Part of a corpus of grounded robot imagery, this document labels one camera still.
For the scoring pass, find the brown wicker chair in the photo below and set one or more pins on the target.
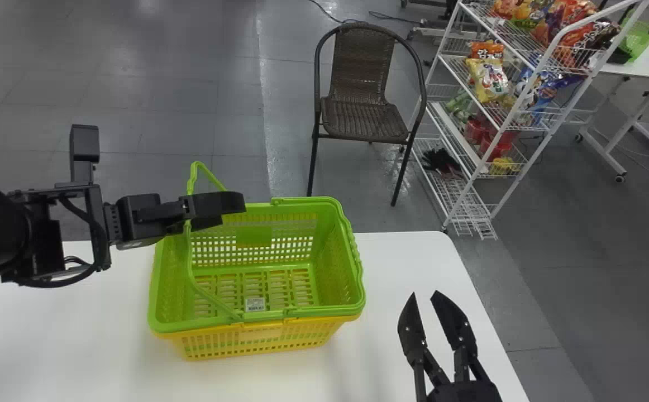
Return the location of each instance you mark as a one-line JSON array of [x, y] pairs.
[[361, 106]]

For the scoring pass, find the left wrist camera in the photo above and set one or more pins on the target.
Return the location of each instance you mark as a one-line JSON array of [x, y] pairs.
[[84, 142]]

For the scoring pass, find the yellow snack packet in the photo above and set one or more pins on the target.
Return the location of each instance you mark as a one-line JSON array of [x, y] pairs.
[[487, 78]]

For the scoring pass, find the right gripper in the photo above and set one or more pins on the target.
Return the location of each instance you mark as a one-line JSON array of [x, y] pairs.
[[464, 392]]

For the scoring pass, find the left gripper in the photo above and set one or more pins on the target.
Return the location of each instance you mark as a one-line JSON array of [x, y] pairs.
[[137, 231]]

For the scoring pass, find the green bottle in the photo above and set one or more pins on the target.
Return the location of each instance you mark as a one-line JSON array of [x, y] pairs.
[[458, 105]]

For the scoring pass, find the red snack packet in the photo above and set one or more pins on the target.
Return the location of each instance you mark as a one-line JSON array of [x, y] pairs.
[[564, 22]]

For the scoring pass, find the small green basket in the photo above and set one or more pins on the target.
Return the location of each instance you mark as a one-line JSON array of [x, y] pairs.
[[637, 36]]

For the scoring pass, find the white side table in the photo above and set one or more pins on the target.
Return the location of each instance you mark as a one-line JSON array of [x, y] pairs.
[[645, 67]]

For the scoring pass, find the yellow basket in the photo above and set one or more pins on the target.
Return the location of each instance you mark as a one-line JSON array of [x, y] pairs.
[[257, 338]]

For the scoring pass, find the orange snack packet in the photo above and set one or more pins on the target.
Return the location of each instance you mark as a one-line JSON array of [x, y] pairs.
[[486, 49]]

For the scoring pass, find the red noodle cup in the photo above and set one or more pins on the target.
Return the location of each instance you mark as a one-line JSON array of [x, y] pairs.
[[476, 131]]

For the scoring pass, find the pair of black gloves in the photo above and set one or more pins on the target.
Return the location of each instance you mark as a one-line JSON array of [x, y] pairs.
[[440, 162]]

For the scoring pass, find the blue snack packet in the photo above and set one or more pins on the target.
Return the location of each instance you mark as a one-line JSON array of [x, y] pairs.
[[548, 86]]

